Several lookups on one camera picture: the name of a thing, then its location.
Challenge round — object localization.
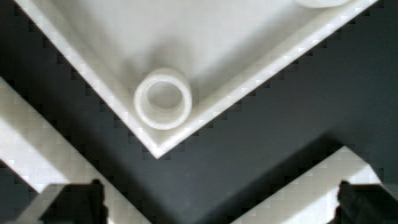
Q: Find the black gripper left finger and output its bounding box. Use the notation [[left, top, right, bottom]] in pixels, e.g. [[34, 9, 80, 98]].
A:
[[41, 179, 108, 224]]

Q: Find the white square tabletop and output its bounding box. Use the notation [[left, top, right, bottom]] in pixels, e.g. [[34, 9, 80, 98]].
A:
[[14, 0, 378, 157]]

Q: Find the white L-shaped obstacle fence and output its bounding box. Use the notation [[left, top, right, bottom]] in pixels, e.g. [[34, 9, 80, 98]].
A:
[[0, 78, 382, 224]]

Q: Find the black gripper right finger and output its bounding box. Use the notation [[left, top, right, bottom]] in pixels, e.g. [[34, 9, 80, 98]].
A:
[[334, 181, 398, 224]]

